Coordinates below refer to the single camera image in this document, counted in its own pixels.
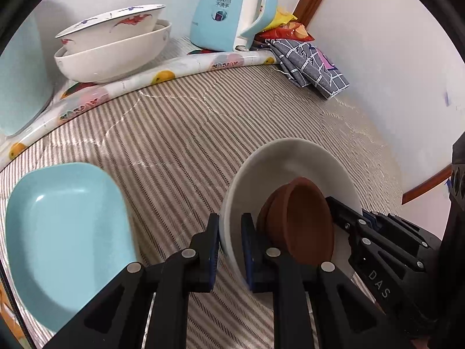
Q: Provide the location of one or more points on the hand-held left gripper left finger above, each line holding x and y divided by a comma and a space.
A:
214, 247

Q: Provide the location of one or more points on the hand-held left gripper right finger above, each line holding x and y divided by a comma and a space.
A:
249, 251

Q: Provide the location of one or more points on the crane patterned porcelain bowl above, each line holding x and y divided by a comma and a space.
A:
109, 32

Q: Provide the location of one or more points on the grey checked cloth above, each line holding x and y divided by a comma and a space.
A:
308, 69

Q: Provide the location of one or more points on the medium white bowl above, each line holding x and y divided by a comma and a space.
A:
161, 26

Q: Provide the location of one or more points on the wooden rail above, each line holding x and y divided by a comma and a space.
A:
428, 185

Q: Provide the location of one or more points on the fruit printed table mat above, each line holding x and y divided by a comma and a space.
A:
181, 69

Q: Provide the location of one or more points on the light blue electric kettle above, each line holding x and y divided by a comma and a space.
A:
218, 25

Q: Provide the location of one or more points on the light blue square plate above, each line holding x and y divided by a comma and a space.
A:
65, 232

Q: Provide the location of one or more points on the yellow chip bag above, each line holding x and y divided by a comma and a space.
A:
283, 18

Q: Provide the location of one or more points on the brown bowl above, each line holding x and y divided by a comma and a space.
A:
270, 211
308, 225

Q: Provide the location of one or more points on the red chip bag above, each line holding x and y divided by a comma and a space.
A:
290, 32

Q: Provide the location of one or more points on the striped tablecloth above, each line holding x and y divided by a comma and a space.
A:
218, 134

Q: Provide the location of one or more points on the large white bowl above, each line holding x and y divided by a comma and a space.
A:
109, 65

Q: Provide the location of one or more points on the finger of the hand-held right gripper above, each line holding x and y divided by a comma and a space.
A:
399, 227
345, 216

